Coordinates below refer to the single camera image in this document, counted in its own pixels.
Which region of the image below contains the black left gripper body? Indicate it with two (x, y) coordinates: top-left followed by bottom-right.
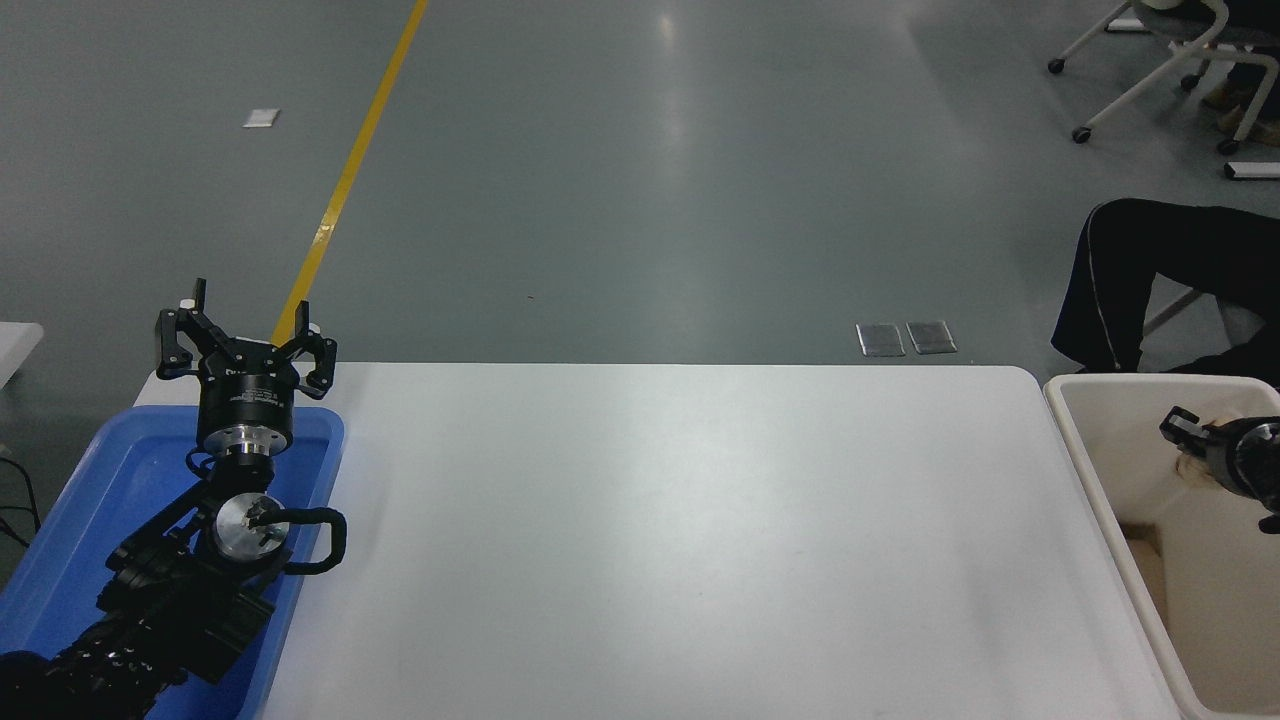
(196, 339), (300, 440)

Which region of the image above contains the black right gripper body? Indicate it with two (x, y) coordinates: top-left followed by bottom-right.
(1207, 417), (1280, 502)

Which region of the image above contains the tan paper ball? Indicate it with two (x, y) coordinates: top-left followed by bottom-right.
(1177, 418), (1217, 484)

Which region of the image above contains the large pale plastic bin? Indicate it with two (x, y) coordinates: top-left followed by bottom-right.
(1042, 374), (1280, 720)

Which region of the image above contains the blue plastic tray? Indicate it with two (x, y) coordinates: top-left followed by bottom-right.
(0, 404), (345, 720)

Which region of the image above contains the white side table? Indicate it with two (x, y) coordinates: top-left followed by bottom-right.
(0, 323), (44, 389)

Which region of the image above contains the person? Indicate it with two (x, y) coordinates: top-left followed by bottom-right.
(1050, 197), (1280, 389)

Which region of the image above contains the white wheeled chair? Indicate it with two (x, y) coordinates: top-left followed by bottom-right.
(1045, 0), (1280, 156)

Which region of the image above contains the black cable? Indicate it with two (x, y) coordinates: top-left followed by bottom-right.
(0, 455), (41, 551)

